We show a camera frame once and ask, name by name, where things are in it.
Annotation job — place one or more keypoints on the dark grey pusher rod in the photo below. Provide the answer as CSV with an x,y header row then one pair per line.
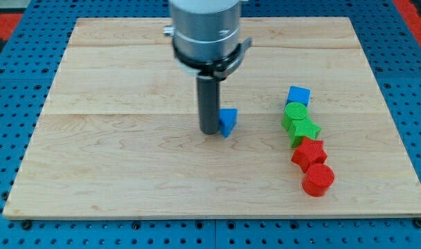
x,y
208,94

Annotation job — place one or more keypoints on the blue triangle block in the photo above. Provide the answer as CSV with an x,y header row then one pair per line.
x,y
227,121

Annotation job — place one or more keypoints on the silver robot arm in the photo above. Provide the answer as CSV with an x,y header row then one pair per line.
x,y
206,40

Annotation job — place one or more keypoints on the blue cube block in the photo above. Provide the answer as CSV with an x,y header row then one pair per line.
x,y
298,94

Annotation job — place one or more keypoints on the green cylinder block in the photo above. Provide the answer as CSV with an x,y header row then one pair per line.
x,y
293,111

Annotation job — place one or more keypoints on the green star block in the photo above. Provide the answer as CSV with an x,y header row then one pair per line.
x,y
299,129

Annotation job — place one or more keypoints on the wooden board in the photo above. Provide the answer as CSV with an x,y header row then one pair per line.
x,y
118,136

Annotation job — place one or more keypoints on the red star block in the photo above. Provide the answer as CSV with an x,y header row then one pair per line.
x,y
309,152

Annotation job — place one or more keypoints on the red cylinder block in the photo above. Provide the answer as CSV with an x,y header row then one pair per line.
x,y
318,179

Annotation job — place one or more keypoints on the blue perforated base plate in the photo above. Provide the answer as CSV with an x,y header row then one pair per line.
x,y
32,55

